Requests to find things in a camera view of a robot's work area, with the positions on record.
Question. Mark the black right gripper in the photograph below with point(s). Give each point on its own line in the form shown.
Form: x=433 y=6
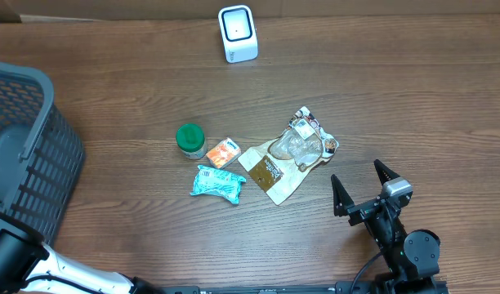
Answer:
x=343 y=202

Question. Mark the beige Pantree snack bag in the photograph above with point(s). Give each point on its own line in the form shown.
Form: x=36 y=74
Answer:
x=279 y=166

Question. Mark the orange snack packet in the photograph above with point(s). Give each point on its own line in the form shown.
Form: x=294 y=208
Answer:
x=224 y=153

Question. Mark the teal snack packet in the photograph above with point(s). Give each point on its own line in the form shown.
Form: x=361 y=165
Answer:
x=217 y=182

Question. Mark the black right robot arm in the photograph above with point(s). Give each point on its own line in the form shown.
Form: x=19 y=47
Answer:
x=406 y=262

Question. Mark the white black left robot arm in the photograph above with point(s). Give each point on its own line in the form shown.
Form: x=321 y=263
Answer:
x=28 y=264

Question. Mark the white barcode scanner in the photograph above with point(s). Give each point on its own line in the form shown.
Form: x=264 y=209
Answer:
x=238 y=33

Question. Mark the grey plastic basket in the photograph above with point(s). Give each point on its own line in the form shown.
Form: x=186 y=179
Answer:
x=41 y=156

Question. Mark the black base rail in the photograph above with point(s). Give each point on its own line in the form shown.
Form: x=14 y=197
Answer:
x=258 y=290

